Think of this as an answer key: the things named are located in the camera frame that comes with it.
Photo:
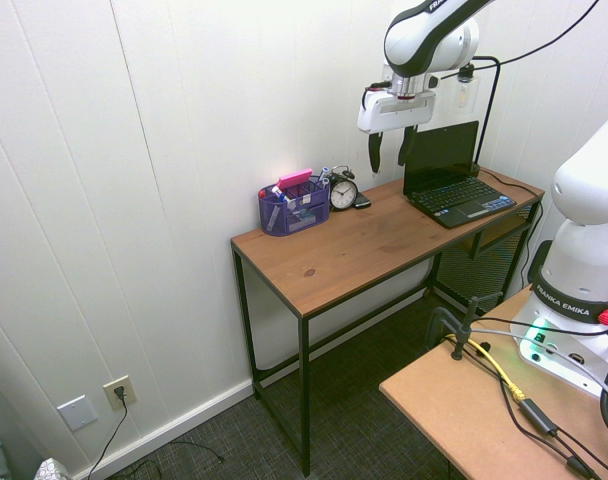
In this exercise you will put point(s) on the black laptop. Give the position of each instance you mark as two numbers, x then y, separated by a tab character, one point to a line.
459	200

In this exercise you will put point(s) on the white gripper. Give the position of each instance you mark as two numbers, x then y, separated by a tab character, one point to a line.
399	112

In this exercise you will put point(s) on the black twin-bell alarm clock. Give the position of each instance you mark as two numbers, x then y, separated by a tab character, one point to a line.
343	194

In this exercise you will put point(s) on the black desk lamp glass shade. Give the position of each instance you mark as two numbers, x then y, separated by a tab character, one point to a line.
489	110

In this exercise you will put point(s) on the black metal table clamp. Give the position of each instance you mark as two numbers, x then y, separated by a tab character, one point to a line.
464	327

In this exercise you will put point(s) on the fibreboard robot mounting table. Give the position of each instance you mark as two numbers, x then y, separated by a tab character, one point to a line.
459	430

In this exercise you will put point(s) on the blue capped marker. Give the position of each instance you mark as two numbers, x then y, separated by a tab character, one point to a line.
325	175

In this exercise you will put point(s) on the wooden desk black metal frame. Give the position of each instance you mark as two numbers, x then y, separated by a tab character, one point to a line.
359	240

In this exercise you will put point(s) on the pink sticky note pad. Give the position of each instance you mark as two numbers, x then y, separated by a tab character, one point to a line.
295	178

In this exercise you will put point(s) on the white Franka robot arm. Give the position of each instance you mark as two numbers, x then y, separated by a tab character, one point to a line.
424	45

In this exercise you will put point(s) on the white blank wall plate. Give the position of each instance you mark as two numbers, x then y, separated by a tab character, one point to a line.
77	412

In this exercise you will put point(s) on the purple mesh desk organizer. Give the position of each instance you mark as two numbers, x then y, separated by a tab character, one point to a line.
294	212

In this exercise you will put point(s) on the white patterned box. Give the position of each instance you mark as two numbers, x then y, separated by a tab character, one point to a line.
51	470

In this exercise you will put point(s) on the beige wall power outlet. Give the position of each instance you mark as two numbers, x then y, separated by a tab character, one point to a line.
119	392

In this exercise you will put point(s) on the black mobile phone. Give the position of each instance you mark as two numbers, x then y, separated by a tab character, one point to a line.
362	201

